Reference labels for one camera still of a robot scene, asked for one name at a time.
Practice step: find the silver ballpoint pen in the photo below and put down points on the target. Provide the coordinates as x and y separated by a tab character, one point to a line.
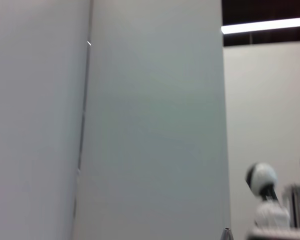
227	235

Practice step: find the white round robot head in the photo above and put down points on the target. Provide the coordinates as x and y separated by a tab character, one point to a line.
262	178

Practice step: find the white ceiling light strip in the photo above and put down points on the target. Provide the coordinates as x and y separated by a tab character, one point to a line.
262	25

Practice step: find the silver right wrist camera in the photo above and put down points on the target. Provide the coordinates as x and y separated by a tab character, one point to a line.
280	235

